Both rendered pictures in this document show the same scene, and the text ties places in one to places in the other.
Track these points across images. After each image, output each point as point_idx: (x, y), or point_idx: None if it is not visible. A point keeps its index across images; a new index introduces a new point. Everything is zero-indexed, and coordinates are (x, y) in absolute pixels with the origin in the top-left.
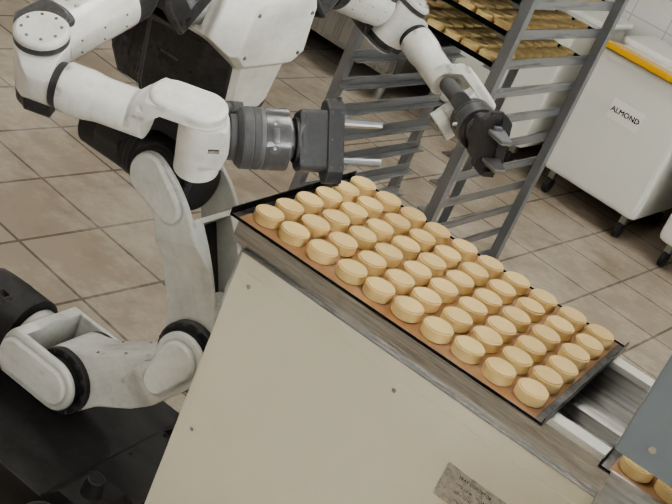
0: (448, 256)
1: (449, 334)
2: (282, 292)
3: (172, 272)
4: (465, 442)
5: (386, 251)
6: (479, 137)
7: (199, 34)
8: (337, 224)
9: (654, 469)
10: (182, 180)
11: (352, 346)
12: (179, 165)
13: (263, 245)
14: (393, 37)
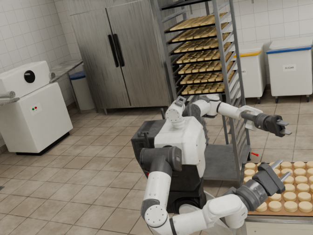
0: (302, 173)
1: None
2: (269, 226)
3: (213, 234)
4: None
5: (288, 188)
6: (274, 127)
7: (181, 164)
8: None
9: None
10: (198, 206)
11: (308, 229)
12: (232, 225)
13: (251, 215)
14: (214, 112)
